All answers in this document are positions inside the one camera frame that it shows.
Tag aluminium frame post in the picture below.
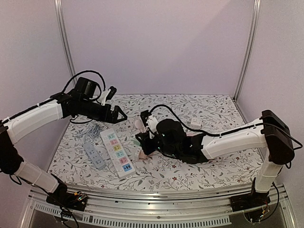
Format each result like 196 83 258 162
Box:
54 0 75 76
233 0 261 102

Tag grey-blue power strip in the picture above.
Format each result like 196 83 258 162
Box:
83 143 105 171

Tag white cube socket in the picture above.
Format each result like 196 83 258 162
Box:
190 117 202 129

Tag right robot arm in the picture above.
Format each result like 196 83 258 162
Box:
135 110 302 211

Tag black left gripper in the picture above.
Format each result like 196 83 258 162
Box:
79 98 127 124

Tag white colourful power strip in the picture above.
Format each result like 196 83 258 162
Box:
100 128 136 179

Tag right aluminium frame post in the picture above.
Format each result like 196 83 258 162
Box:
233 0 261 102

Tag bundled light cables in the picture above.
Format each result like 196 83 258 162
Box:
75 123 107 141

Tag left aluminium frame post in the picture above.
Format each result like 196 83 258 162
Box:
54 0 75 76

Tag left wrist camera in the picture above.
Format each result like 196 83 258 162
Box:
98 86 117 105

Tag floral table mat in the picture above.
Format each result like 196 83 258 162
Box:
48 95 262 191

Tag pink round socket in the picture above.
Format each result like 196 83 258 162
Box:
133 147 148 161

